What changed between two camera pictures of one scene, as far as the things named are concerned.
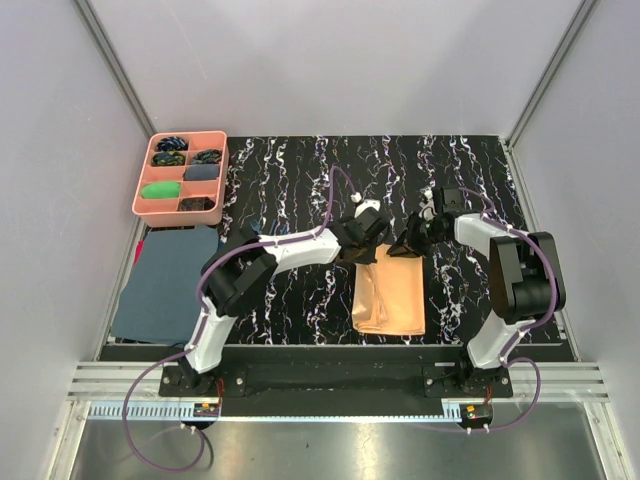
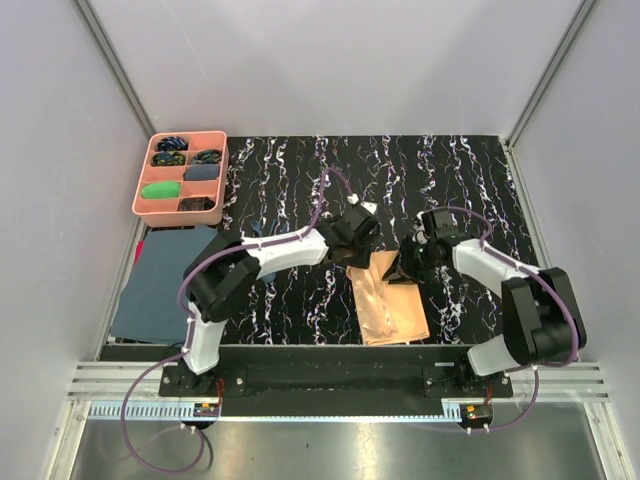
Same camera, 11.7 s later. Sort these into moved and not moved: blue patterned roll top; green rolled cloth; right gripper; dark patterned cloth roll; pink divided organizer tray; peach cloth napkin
Moved: right gripper; peach cloth napkin
Not moved: dark patterned cloth roll; pink divided organizer tray; blue patterned roll top; green rolled cloth
